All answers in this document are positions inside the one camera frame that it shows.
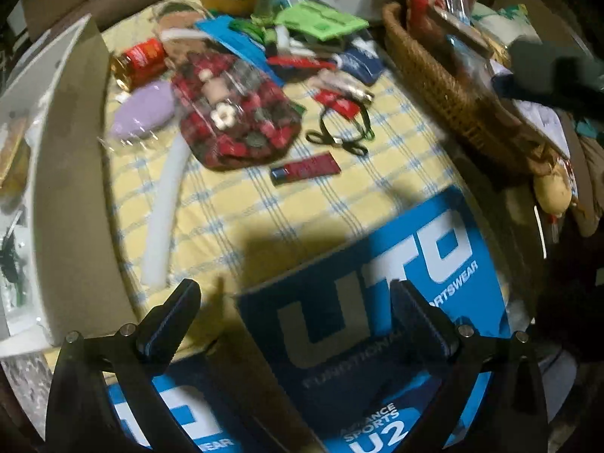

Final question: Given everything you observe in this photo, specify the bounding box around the dark red small pack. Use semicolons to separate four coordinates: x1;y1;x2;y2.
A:
269;153;341;186

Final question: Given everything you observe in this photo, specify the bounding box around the blue UTO box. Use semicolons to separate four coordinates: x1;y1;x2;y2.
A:
105;184;513;453

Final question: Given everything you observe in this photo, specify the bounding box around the white foam strip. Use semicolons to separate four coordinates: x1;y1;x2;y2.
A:
141;133;190;290

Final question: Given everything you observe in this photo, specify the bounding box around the yellow checkered tablecloth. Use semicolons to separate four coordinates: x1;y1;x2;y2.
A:
100;0;511;355

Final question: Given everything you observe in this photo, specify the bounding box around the wicker basket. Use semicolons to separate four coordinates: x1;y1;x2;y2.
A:
382;2;559;176

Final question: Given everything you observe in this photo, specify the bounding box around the beige cosmetic tube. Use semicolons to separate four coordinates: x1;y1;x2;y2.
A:
315;69;375;105

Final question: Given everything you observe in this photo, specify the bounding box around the navy blue pouch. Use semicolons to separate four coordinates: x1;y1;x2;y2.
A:
334;37;385;86

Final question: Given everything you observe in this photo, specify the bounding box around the purple soap in wrapper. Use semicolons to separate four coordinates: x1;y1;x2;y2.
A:
108;80;176;141

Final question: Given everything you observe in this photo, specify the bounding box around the red sachet packet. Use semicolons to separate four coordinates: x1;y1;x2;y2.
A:
266;55;338;71

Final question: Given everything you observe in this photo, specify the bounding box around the green paper card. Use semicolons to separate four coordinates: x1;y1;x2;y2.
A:
274;0;370;41

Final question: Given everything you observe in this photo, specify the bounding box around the blue flat package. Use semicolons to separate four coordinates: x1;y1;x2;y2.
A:
194;14;285;87

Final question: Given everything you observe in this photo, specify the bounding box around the red fabric tag keychain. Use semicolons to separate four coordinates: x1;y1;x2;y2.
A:
313;89;361;121

